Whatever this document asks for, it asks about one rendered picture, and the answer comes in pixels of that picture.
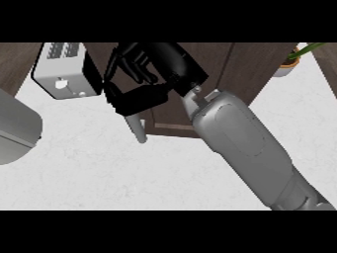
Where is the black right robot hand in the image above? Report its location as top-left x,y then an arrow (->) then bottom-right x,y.
100,42 -> 210,118

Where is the white and black toaster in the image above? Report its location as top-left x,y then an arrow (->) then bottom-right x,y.
31,42 -> 105,101

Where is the potted green plant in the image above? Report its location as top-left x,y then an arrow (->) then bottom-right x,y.
272,42 -> 328,79

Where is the grey cabinet door handle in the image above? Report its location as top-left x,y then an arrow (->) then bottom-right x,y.
124,113 -> 149,144

